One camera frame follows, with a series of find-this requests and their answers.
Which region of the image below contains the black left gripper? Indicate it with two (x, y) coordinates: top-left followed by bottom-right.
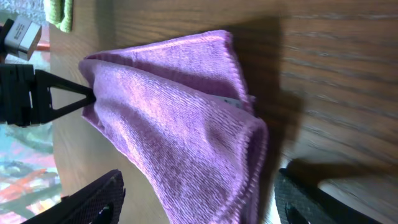
(1, 63), (96, 126)

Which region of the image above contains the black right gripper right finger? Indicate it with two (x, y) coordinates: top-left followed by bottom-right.
(274, 168), (380, 224)

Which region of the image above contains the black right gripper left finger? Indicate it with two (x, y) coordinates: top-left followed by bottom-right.
(23, 169), (126, 224)

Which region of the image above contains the purple microfiber cloth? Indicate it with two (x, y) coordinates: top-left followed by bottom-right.
(79, 30), (268, 223)

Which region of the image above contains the folded light green cloth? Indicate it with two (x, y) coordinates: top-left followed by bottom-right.
(44, 0), (73, 33)

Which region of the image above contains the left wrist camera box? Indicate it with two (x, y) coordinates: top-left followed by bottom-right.
(1, 16), (42, 61)

